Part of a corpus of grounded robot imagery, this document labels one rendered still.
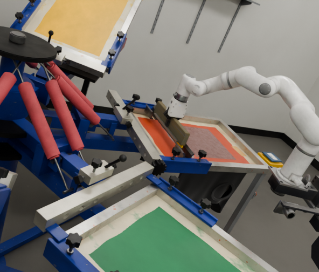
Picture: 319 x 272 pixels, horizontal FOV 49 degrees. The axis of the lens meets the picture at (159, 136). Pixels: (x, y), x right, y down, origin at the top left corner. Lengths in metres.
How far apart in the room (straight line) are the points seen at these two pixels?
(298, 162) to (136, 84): 2.74
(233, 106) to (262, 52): 0.83
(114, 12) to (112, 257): 1.72
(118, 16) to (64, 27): 0.38
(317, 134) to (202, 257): 0.69
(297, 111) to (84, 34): 1.36
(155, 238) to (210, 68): 3.42
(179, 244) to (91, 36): 1.44
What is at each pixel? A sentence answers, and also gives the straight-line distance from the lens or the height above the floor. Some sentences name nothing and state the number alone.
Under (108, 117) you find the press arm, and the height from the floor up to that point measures 1.04.
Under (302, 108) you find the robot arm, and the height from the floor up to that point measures 1.48.
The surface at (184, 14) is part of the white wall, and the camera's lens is 4.04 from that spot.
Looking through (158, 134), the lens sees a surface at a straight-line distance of 1.97.
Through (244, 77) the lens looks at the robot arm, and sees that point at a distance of 1.61.
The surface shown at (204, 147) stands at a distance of 2.06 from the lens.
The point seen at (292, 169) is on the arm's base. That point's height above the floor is 1.20.
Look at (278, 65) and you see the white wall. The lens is 5.17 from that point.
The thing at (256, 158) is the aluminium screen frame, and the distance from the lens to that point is 2.19.
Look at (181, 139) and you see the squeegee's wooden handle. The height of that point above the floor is 1.05.
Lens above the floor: 1.79
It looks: 25 degrees down
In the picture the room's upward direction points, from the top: 23 degrees clockwise
